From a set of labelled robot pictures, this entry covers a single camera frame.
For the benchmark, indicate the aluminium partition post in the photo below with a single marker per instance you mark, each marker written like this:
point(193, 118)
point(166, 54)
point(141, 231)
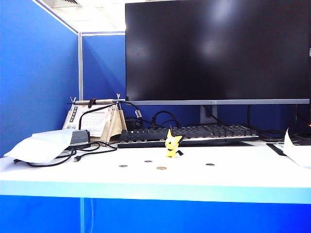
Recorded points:
point(80, 65)

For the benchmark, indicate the white plastic bag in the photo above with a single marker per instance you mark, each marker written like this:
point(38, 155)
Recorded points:
point(41, 148)

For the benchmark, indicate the yellow black-eared doll figure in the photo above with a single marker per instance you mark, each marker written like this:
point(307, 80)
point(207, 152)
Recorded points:
point(171, 143)

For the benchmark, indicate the white paper sheet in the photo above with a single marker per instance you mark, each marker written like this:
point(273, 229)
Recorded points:
point(295, 153)

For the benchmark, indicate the black mechanical keyboard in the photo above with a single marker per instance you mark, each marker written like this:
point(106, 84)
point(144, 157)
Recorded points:
point(194, 136)

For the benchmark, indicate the black laptop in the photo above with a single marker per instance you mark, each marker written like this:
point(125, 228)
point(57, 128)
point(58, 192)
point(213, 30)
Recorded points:
point(80, 138)

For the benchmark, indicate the silver monitor stand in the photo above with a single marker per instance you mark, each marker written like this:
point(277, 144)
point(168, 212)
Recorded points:
point(206, 116)

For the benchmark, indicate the large black computer monitor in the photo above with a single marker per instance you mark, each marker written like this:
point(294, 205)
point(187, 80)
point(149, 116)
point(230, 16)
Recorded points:
point(213, 48)

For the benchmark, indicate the gold coin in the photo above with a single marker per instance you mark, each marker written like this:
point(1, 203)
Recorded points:
point(160, 168)

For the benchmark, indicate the beige desk calendar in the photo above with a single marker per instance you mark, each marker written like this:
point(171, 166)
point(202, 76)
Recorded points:
point(109, 123)

